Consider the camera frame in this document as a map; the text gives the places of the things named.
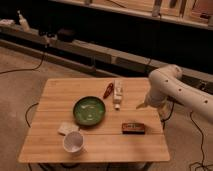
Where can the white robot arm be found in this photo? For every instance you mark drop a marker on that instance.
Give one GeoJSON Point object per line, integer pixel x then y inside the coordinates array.
{"type": "Point", "coordinates": [166, 81]}

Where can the green round plate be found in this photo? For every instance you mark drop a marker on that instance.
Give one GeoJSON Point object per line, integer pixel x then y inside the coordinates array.
{"type": "Point", "coordinates": [89, 111]}

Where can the black device on ledge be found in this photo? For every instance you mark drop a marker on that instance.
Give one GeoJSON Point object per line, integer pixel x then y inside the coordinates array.
{"type": "Point", "coordinates": [66, 35]}

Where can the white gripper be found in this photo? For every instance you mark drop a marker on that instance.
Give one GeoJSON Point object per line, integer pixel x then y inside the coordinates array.
{"type": "Point", "coordinates": [155, 99]}

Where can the white bottle on ledge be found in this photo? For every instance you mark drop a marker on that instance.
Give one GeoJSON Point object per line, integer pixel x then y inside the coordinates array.
{"type": "Point", "coordinates": [23, 22]}

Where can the white paper cup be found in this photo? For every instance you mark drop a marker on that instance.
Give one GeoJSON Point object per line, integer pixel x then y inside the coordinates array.
{"type": "Point", "coordinates": [73, 142]}

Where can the brown rectangular box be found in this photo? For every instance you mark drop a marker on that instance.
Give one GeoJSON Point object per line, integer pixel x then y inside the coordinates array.
{"type": "Point", "coordinates": [133, 128]}

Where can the white tube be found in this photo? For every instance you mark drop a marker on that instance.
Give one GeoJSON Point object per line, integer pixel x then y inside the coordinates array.
{"type": "Point", "coordinates": [117, 94]}

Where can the wooden table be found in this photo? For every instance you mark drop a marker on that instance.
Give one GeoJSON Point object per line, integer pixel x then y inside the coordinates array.
{"type": "Point", "coordinates": [104, 142]}

